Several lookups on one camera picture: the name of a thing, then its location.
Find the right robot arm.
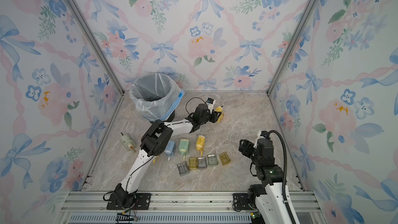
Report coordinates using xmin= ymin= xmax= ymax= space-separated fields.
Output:
xmin=238 ymin=137 xmax=300 ymax=224

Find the clear trash bag blue band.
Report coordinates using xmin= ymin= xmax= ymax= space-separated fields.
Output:
xmin=129 ymin=73 xmax=184 ymax=122

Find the yellow transparent shavings tray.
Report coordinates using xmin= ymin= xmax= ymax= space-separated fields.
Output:
xmin=188 ymin=157 xmax=198 ymax=170

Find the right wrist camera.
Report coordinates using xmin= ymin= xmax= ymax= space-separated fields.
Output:
xmin=254 ymin=131 xmax=267 ymax=148

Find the green transparent shavings tray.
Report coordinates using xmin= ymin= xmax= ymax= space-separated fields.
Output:
xmin=207 ymin=154 xmax=218 ymax=167

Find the right corner aluminium post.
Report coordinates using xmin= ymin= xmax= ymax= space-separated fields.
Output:
xmin=267 ymin=0 xmax=319 ymax=97

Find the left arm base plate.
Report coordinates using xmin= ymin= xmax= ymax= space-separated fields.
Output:
xmin=106 ymin=193 xmax=152 ymax=211

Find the corner aluminium post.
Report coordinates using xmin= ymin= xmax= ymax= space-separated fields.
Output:
xmin=65 ymin=0 xmax=125 ymax=96
xmin=267 ymin=0 xmax=319 ymax=97

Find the green pencil sharpener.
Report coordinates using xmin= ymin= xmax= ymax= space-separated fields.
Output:
xmin=120 ymin=133 xmax=137 ymax=152
xmin=178 ymin=139 xmax=190 ymax=159

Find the blue pencil sharpener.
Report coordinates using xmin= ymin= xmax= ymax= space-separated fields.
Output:
xmin=164 ymin=140 xmax=176 ymax=161

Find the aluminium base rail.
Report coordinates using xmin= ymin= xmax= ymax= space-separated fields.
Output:
xmin=58 ymin=190 xmax=324 ymax=224

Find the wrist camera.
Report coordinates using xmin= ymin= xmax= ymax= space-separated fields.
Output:
xmin=206 ymin=97 xmax=215 ymax=114
xmin=254 ymin=131 xmax=267 ymax=148

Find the dark shavings tray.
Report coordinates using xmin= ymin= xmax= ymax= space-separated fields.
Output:
xmin=177 ymin=161 xmax=190 ymax=176

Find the left corner aluminium post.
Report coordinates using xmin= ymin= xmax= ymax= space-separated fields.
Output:
xmin=65 ymin=0 xmax=125 ymax=96

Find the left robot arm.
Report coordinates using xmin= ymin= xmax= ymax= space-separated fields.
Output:
xmin=104 ymin=98 xmax=223 ymax=211

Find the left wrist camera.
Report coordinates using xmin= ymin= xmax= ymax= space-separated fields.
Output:
xmin=206 ymin=97 xmax=215 ymax=114

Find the clear blue sharpener tray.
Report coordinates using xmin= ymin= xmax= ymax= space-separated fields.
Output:
xmin=197 ymin=157 xmax=208 ymax=170

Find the black trash bin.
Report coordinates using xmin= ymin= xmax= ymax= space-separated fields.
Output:
xmin=155 ymin=111 xmax=175 ymax=122

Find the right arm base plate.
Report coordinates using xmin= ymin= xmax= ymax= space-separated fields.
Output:
xmin=232 ymin=192 xmax=276 ymax=212

